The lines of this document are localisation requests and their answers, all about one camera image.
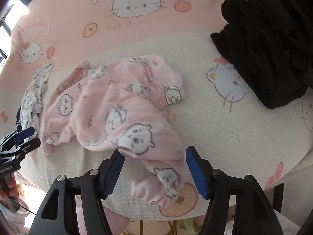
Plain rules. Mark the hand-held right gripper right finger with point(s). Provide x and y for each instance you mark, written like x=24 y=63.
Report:
x=196 y=173

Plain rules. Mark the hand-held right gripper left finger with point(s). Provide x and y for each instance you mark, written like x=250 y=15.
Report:
x=113 y=173

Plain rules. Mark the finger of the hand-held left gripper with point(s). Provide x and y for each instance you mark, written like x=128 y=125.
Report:
x=27 y=148
x=24 y=133

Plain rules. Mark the pink bear-print pajama pants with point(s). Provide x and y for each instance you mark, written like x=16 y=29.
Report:
x=102 y=107

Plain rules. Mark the person's left hand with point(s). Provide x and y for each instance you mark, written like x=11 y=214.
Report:
x=12 y=188

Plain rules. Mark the navy lace-trimmed skirt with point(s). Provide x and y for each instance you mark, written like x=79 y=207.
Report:
x=17 y=121

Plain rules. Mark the white bear-print pajama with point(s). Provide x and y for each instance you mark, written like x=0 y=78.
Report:
x=34 y=95

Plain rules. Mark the pink fluffy cushion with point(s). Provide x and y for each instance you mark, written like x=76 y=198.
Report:
x=115 y=221

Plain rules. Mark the pink cat-print blanket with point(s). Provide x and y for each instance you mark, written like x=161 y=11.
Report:
x=207 y=127

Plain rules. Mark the pale yellow plastic object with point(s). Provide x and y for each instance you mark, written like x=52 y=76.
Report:
x=187 y=226

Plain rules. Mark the gold metal legs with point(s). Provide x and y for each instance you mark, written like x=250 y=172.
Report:
x=156 y=227

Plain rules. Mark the glass balcony door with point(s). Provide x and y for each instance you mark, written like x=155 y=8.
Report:
x=17 y=7

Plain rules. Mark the black garment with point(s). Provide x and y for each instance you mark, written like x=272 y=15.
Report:
x=269 y=41

